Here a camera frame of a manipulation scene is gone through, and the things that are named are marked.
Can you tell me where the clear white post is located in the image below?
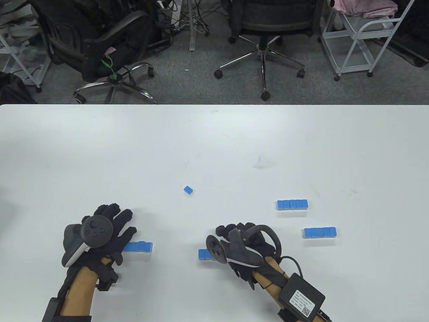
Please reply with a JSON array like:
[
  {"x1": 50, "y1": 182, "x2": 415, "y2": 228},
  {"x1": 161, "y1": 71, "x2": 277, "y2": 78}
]
[{"x1": 187, "y1": 0, "x2": 197, "y2": 52}]

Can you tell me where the black sensor box cable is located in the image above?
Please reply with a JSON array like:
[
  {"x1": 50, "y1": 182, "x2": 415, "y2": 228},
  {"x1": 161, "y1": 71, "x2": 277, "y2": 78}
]
[{"x1": 280, "y1": 256, "x2": 335, "y2": 322}]

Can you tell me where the white metal cart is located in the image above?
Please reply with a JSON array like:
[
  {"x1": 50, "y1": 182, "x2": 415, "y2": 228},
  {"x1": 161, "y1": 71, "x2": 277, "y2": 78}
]
[{"x1": 319, "y1": 0, "x2": 416, "y2": 82}]

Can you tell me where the white power strip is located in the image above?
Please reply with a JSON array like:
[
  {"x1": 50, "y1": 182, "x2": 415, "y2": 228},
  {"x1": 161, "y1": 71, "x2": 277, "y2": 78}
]
[{"x1": 157, "y1": 0, "x2": 183, "y2": 29}]

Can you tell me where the pink cloth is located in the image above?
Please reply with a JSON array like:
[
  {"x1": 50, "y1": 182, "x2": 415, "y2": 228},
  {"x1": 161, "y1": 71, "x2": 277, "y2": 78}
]
[{"x1": 330, "y1": 0, "x2": 399, "y2": 19}]

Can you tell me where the black left wrist module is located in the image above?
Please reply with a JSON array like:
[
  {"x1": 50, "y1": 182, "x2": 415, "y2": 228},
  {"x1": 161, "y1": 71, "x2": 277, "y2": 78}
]
[{"x1": 97, "y1": 265, "x2": 119, "y2": 291}]

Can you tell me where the black backpack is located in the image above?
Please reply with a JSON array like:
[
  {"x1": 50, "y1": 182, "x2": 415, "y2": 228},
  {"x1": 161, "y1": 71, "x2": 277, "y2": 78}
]
[{"x1": 0, "y1": 71, "x2": 37, "y2": 104}]

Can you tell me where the pile of white cloth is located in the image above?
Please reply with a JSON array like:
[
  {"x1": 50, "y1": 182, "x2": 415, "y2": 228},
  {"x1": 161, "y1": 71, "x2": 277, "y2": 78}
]
[{"x1": 0, "y1": 0, "x2": 42, "y2": 46}]

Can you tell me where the person's left hand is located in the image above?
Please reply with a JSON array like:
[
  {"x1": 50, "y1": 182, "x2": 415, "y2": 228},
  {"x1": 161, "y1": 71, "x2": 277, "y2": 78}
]
[{"x1": 66, "y1": 203, "x2": 137, "y2": 279}]

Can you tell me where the grey right hand controller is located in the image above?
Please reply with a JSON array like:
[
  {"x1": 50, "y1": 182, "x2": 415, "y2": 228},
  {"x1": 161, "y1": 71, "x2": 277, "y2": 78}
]
[{"x1": 205, "y1": 225, "x2": 282, "y2": 268}]

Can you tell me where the grey left hand controller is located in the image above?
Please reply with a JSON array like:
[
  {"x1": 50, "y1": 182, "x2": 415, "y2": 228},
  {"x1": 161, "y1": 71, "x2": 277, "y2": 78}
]
[{"x1": 62, "y1": 216, "x2": 113, "y2": 268}]

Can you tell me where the grey hand controller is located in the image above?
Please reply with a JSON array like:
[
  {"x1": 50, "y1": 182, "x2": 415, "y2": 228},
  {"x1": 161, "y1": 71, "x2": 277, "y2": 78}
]
[
  {"x1": 62, "y1": 216, "x2": 113, "y2": 268},
  {"x1": 205, "y1": 225, "x2": 282, "y2": 268}
]

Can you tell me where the person's right hand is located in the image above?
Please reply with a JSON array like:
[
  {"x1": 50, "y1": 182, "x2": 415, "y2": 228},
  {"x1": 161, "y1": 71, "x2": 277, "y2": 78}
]
[{"x1": 216, "y1": 222, "x2": 289, "y2": 290}]

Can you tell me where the white metal rack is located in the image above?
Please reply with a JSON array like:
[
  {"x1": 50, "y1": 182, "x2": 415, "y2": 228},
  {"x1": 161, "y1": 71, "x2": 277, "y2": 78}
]
[{"x1": 0, "y1": 32, "x2": 51, "y2": 93}]

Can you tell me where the person's left forearm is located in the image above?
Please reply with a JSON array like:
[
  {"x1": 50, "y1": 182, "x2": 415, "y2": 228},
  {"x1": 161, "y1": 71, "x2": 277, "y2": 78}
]
[{"x1": 60, "y1": 258, "x2": 102, "y2": 317}]

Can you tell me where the black labelled sensor box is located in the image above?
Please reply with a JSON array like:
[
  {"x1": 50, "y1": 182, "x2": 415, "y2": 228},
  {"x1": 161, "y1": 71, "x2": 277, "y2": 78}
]
[{"x1": 279, "y1": 273, "x2": 326, "y2": 321}]

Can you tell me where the tangle of black floor cables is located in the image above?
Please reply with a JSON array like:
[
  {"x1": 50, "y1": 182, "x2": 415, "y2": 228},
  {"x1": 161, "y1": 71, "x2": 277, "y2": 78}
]
[{"x1": 147, "y1": 0, "x2": 232, "y2": 37}]

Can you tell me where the black office chair with armrests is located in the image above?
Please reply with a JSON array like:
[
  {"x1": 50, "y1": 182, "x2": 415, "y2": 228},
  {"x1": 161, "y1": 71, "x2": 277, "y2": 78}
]
[{"x1": 28, "y1": 0, "x2": 158, "y2": 104}]

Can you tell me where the dark left forearm box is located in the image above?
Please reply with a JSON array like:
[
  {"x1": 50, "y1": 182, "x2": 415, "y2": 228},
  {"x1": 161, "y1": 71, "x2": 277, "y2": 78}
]
[{"x1": 42, "y1": 298, "x2": 61, "y2": 322}]

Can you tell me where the black office chair chrome base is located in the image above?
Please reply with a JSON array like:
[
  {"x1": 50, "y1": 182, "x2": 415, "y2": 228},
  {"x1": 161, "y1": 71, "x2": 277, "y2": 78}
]
[{"x1": 214, "y1": 0, "x2": 324, "y2": 102}]

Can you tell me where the green strap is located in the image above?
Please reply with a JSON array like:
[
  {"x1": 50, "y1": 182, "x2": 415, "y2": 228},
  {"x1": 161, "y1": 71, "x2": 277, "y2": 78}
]
[{"x1": 101, "y1": 55, "x2": 123, "y2": 84}]

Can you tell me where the black left glove cable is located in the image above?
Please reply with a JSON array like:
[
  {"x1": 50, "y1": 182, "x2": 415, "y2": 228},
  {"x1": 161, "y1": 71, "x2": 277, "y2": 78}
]
[{"x1": 58, "y1": 271, "x2": 76, "y2": 300}]

